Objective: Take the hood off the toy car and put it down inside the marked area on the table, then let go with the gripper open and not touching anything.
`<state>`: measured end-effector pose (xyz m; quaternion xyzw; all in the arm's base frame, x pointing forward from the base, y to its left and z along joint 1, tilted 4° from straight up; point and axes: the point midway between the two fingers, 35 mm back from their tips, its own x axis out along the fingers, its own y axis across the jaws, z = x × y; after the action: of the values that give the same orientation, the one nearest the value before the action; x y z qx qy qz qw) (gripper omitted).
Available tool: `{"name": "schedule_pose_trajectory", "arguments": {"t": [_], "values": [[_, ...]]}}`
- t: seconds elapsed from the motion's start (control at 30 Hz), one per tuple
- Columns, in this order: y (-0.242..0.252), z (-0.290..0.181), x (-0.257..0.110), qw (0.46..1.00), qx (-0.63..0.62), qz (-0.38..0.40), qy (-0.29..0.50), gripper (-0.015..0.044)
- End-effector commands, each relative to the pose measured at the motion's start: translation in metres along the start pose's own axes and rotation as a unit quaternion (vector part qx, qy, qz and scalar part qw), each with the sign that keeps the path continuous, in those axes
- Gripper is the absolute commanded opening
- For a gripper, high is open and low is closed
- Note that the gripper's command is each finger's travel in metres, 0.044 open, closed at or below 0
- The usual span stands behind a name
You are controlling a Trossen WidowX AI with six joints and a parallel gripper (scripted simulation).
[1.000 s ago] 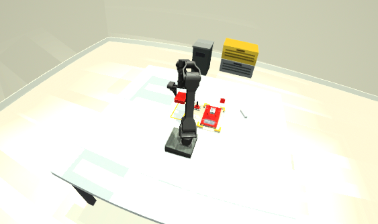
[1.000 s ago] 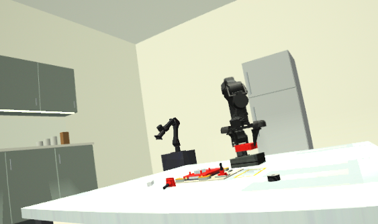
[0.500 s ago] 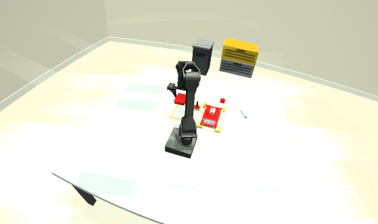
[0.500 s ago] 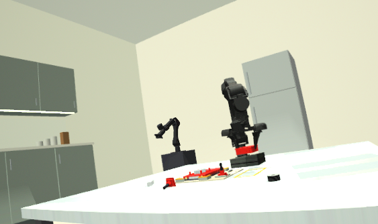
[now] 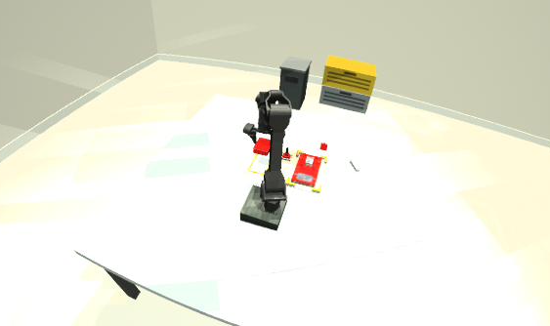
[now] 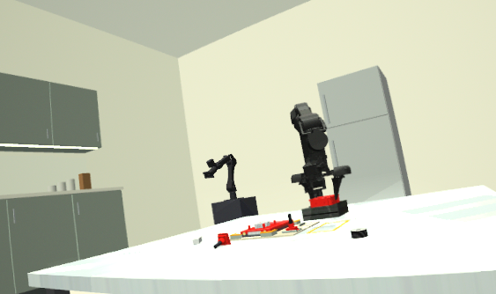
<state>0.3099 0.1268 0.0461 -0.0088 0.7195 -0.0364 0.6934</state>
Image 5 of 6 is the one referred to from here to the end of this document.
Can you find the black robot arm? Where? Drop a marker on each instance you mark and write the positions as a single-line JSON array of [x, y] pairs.
[[273, 187]]

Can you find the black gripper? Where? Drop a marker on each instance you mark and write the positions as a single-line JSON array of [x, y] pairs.
[[251, 130]]

